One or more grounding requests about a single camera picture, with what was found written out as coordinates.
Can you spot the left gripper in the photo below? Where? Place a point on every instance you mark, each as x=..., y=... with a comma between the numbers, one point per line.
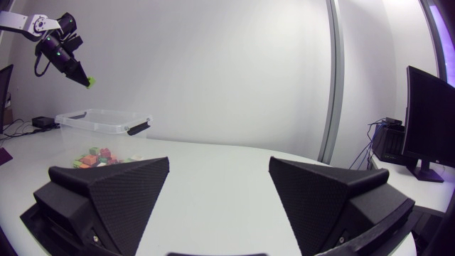
x=57, y=51

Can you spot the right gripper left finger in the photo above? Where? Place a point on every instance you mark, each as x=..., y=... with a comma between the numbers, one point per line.
x=113, y=199

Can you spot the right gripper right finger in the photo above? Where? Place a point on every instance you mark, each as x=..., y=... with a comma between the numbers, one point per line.
x=320, y=202

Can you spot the green toy brick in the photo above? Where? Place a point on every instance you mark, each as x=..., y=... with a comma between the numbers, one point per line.
x=91, y=82
x=94, y=150

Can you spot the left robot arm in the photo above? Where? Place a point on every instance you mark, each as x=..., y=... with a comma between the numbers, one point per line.
x=35, y=25

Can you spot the pile of toy bricks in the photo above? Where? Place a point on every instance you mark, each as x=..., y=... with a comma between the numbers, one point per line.
x=103, y=163

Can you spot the clear plastic container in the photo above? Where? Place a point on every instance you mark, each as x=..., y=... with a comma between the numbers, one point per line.
x=103, y=133

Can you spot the orange toy brick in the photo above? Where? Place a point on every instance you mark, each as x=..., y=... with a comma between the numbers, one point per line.
x=89, y=160

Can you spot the red toy brick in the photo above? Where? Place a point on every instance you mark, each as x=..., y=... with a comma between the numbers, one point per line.
x=105, y=153

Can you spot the black power brick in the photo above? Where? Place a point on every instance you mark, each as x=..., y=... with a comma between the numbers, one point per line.
x=43, y=122

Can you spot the dark screen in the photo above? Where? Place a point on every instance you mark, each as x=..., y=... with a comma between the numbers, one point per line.
x=4, y=96

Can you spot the black desktop box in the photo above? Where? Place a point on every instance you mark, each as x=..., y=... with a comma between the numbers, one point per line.
x=388, y=142

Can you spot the dark mat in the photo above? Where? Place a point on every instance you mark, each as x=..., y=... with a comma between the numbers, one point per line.
x=5, y=156

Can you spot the black computer monitor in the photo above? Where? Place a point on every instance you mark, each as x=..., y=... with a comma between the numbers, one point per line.
x=428, y=124

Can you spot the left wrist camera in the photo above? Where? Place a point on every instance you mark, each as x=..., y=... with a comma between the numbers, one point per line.
x=73, y=42

